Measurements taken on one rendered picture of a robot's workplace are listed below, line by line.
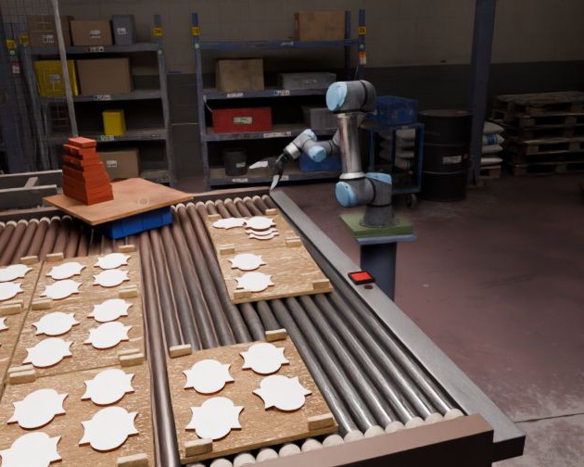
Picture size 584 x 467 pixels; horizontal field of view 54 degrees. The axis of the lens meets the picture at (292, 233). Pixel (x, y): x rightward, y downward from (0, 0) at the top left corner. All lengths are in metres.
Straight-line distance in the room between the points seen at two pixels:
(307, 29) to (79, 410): 5.45
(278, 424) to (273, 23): 6.08
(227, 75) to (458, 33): 2.97
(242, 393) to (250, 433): 0.15
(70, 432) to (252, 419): 0.40
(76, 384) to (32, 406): 0.12
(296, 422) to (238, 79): 5.39
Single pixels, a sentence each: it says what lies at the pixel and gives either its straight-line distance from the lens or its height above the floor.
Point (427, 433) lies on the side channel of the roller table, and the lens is 1.32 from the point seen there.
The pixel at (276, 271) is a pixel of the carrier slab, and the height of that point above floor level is 0.94.
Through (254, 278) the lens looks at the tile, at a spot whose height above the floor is 0.95.
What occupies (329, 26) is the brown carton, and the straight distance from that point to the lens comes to 6.51.
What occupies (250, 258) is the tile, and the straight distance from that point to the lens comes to 2.16.
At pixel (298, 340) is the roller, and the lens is 1.67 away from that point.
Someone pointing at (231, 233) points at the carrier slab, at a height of 0.94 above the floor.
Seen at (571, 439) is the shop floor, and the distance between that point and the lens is 2.99.
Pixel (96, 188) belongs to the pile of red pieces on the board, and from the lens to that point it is 2.68.
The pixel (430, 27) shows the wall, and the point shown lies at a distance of 7.56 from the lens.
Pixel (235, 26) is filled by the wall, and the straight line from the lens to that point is 7.02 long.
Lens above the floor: 1.78
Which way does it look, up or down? 20 degrees down
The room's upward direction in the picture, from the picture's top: 1 degrees counter-clockwise
